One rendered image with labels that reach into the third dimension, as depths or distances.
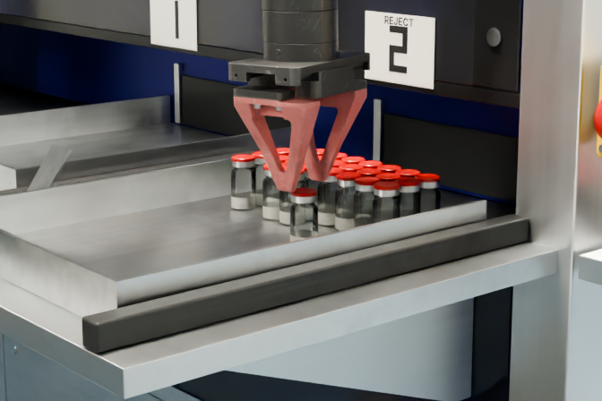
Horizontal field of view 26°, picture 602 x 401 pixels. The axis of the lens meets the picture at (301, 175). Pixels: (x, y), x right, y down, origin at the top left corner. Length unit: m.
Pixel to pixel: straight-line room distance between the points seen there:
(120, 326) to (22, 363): 1.02
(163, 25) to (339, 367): 0.52
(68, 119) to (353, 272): 0.63
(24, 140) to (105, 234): 0.41
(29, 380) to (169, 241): 0.80
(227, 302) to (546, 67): 0.33
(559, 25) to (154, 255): 0.35
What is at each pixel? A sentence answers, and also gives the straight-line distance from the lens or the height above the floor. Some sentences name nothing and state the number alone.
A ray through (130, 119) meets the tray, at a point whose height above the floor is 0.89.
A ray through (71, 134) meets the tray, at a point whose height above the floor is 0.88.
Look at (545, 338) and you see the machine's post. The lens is 1.07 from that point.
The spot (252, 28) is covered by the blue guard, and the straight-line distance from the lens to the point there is 1.29.
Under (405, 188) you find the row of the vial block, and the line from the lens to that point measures 1.04.
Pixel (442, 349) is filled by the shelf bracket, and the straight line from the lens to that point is 1.10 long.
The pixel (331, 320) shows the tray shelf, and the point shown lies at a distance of 0.88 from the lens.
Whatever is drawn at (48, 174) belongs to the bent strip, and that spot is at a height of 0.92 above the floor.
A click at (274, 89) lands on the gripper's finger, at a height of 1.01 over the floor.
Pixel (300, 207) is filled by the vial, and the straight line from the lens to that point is 1.00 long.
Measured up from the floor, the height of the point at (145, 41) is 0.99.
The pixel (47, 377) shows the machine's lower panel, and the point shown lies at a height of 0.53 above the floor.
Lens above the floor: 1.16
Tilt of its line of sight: 13 degrees down
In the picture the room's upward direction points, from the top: straight up
